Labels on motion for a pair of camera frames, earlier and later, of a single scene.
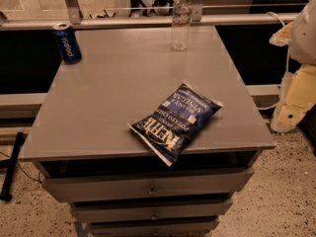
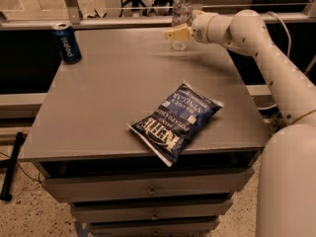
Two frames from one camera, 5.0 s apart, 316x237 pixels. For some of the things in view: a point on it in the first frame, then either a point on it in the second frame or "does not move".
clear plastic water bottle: [181, 20] does not move
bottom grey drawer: [189, 227] does not move
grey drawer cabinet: [91, 158] does not move
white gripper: [305, 37] -> [199, 29]
